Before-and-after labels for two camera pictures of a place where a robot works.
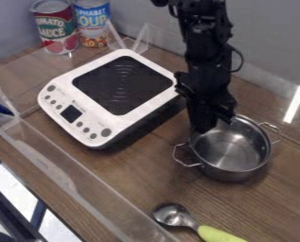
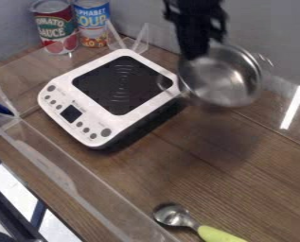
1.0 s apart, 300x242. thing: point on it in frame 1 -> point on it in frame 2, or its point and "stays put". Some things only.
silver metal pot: (230, 151) -> (222, 78)
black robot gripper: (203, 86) -> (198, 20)
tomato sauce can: (57, 25) stays put
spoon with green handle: (174, 215) stays put
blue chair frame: (4, 207) stays put
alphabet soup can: (92, 22) stays put
